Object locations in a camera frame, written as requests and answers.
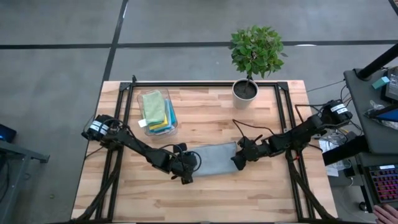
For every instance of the green leafy plant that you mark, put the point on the green leafy plant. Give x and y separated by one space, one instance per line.
256 51

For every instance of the yellow microfiber towel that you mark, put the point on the yellow microfiber towel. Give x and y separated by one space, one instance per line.
160 124

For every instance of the black aluminium table frame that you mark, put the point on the black aluminium table frame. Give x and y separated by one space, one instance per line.
202 84

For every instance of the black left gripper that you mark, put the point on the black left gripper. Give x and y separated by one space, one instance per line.
185 165

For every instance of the teal fluffy microfiber towel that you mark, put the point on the teal fluffy microfiber towel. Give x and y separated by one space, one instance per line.
173 116

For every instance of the clear plastic bin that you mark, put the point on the clear plastic bin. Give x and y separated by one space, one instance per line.
155 93

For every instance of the green microfiber towel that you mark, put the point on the green microfiber towel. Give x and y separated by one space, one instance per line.
154 107

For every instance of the black diagonal pole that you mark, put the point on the black diagonal pole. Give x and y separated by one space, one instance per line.
379 62

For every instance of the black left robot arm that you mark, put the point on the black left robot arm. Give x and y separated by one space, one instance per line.
130 143

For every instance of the person's hand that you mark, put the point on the person's hand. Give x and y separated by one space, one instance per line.
387 214

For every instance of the black desktop device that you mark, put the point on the black desktop device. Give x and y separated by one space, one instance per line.
393 84

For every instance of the dark blue tablet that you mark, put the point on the dark blue tablet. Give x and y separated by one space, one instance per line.
388 115

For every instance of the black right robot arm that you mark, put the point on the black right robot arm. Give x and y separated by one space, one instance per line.
308 129

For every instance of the white papers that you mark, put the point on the white papers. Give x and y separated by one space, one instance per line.
329 146

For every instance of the blue-lit black device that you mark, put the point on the blue-lit black device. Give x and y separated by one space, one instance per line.
6 135

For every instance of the small teal box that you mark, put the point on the small teal box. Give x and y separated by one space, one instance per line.
381 82

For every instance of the grey microfiber towel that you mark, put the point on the grey microfiber towel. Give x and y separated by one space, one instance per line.
214 158

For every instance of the white plant pot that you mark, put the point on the white plant pot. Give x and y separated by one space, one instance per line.
239 102

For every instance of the backlit keyboard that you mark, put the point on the backlit keyboard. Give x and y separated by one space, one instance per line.
385 185

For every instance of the black desk support beam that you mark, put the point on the black desk support beam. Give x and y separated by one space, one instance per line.
342 152

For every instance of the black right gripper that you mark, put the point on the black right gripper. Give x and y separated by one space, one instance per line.
252 151

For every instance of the grey side desk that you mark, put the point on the grey side desk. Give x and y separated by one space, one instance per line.
363 124

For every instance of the grey metal stand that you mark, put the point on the grey metal stand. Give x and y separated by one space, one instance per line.
18 151

